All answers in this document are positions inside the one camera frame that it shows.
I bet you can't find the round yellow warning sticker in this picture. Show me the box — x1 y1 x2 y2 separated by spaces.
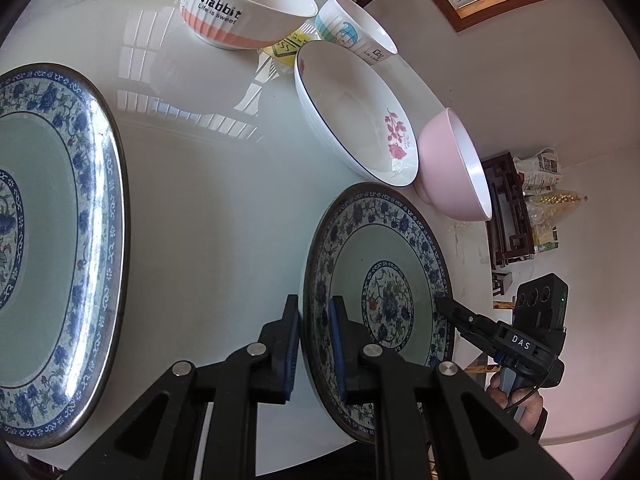
262 30 321 68

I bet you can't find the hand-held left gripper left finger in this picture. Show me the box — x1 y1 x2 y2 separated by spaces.
60 294 302 480

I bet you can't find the round blue-white patterned plate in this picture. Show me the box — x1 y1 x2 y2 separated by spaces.
301 182 456 446

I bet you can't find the white bowl with blue cartoon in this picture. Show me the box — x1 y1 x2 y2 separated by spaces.
314 0 399 67

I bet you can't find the white plate with pink flowers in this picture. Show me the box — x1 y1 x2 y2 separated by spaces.
293 40 420 190

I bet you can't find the newspaper bundle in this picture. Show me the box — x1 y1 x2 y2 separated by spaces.
512 147 563 191

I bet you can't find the person's right hand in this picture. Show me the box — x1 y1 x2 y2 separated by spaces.
487 375 546 436

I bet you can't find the large oval blue-white plate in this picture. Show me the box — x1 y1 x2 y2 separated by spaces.
0 62 132 451

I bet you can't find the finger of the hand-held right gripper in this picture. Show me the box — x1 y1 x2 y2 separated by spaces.
435 299 499 357

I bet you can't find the clear bag of gold items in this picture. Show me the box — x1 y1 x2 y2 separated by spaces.
525 187 588 256

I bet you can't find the pink bowl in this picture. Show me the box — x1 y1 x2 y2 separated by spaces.
416 107 493 222

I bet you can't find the dark carved wooden chair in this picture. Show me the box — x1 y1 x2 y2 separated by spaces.
481 152 536 296

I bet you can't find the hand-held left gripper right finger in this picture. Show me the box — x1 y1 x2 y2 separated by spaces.
327 295 576 480

